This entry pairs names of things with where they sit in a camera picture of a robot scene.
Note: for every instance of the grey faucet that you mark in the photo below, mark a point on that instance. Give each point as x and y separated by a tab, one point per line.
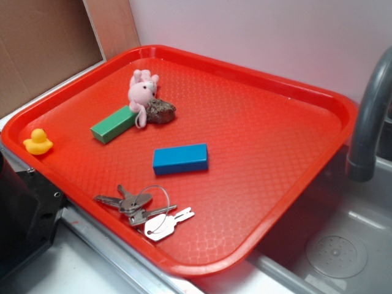
372	133

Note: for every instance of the red plastic tray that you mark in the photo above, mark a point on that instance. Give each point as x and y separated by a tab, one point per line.
267	138

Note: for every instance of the brown cardboard panel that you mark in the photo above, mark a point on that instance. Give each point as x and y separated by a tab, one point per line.
45	43

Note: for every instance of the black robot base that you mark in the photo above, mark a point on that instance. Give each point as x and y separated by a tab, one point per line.
31	207

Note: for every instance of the white key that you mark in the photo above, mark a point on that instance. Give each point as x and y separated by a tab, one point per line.
163	225

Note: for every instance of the pink plush toy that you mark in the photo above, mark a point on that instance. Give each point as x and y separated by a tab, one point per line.
142	88

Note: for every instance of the silver key bunch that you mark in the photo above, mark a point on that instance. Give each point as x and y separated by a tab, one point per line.
133	205

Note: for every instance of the green rectangular block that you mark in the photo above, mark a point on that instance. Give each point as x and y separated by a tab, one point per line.
113	125

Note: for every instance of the yellow rubber duck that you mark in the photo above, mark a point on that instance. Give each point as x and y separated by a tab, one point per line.
38	144

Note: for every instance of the blue rectangular block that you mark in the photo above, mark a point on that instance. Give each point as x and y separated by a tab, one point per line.
180	159

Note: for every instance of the grey toy sink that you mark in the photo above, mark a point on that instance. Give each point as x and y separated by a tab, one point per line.
336	237

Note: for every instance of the brown rock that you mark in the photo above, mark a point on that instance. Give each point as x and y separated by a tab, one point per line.
160	112

